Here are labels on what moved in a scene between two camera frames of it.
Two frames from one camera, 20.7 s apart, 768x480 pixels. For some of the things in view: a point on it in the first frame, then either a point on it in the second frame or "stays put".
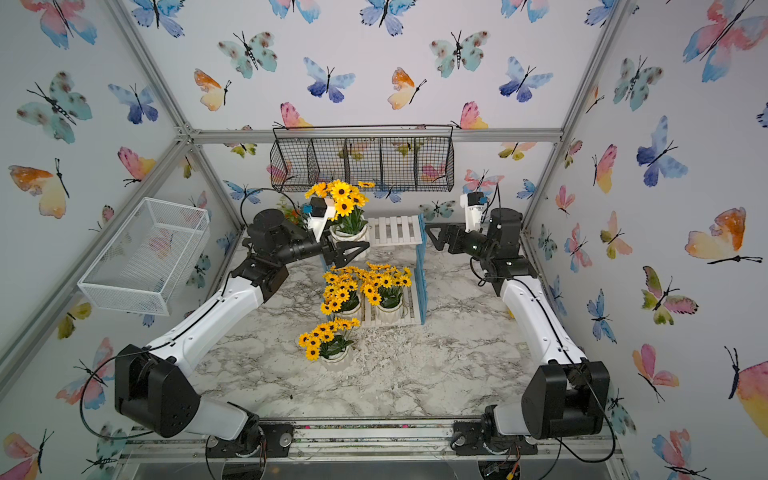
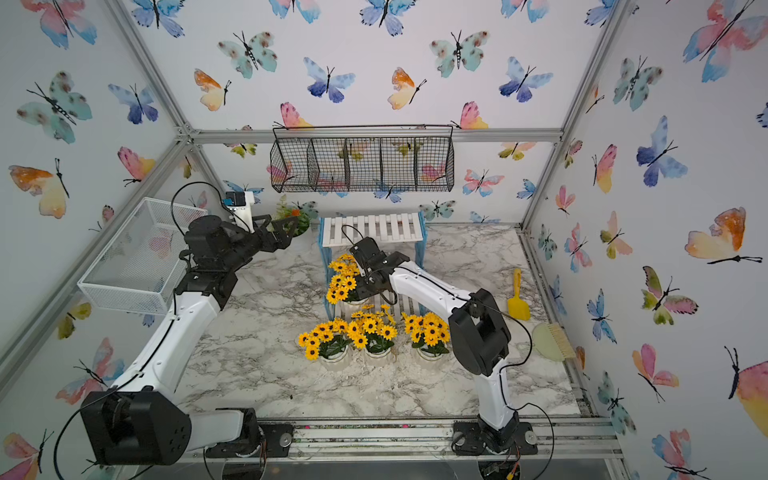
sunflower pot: x=349 y=223 -> x=428 y=333
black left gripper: x=339 y=250 -> x=261 y=235
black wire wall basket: x=391 y=157 stays put
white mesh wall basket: x=143 y=265 stays put
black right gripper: x=452 y=232 -> x=361 y=291
